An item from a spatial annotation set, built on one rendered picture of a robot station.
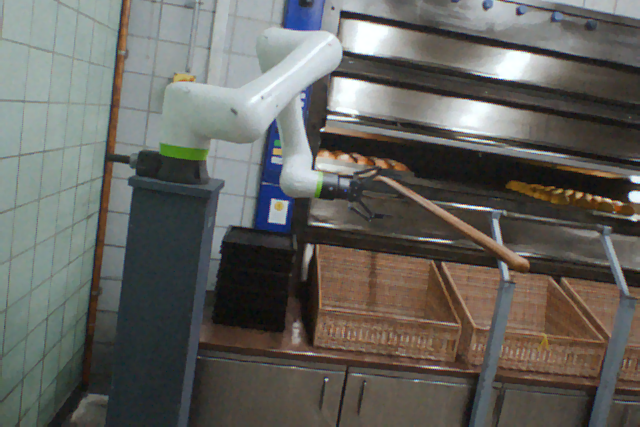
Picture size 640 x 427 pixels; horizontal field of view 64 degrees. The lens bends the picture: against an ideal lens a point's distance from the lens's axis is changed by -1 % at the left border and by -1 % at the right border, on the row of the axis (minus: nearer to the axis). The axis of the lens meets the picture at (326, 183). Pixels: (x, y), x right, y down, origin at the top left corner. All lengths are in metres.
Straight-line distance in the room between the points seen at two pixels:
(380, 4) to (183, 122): 1.32
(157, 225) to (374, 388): 1.08
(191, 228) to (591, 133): 1.98
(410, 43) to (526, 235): 1.06
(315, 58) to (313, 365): 1.10
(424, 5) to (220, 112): 1.41
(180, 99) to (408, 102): 1.30
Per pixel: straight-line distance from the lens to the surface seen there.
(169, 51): 2.34
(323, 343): 1.99
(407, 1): 2.42
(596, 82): 2.72
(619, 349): 2.27
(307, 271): 2.38
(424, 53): 2.38
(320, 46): 1.49
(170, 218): 1.32
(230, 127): 1.21
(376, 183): 2.35
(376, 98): 2.33
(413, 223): 2.42
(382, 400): 2.07
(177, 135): 1.31
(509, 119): 2.52
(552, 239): 2.70
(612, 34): 2.79
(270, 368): 1.96
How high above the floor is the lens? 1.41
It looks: 7 degrees down
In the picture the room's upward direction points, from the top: 9 degrees clockwise
